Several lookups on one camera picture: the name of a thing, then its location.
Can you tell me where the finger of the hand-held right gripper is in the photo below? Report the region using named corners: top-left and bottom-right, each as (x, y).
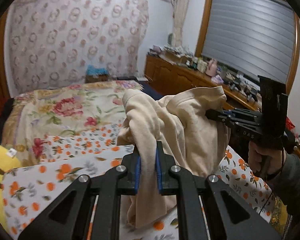
top-left (205, 107), bottom-right (263, 128)

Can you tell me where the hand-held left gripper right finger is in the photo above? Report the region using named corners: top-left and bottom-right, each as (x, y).
top-left (155, 141), bottom-right (282, 240)

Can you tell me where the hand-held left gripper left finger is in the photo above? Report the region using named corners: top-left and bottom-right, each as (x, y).
top-left (17, 152), bottom-right (142, 240)

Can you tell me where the pink printed t-shirt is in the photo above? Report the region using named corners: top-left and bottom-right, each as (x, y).
top-left (117, 85), bottom-right (232, 229)

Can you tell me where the person's right forearm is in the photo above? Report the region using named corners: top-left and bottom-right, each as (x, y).
top-left (267, 154), bottom-right (300, 233)

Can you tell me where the person's right hand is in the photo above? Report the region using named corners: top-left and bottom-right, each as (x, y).
top-left (248, 140), bottom-right (287, 181)

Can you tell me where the pink kettle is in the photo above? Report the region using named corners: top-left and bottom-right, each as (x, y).
top-left (206, 58), bottom-right (217, 76)

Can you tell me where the orange fruit print bed sheet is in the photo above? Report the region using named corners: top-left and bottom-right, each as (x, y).
top-left (1, 122), bottom-right (278, 240)

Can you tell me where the wooden sideboard cabinet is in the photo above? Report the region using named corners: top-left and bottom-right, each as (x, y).
top-left (144, 54), bottom-right (263, 110)

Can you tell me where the dark blue mattress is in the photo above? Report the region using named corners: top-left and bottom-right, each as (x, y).
top-left (137, 80), bottom-right (165, 101)

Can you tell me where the grey window blind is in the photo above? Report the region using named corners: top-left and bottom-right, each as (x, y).
top-left (201, 0), bottom-right (294, 83)

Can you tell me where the cardboard box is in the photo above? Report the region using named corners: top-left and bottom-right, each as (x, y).
top-left (162, 51), bottom-right (185, 64)

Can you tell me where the floral blanket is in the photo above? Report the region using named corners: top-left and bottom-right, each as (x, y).
top-left (1, 80), bottom-right (143, 167)

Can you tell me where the yellow patterned cloth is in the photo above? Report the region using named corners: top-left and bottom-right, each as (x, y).
top-left (270, 200), bottom-right (288, 230)

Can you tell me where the cream lace curtain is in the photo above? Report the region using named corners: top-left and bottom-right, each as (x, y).
top-left (171, 0), bottom-right (192, 48)

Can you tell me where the yellow plush toy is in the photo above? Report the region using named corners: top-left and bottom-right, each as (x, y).
top-left (0, 142), bottom-right (22, 230)

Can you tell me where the ring patterned sheer curtain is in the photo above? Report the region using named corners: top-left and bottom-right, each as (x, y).
top-left (6, 0), bottom-right (150, 97)

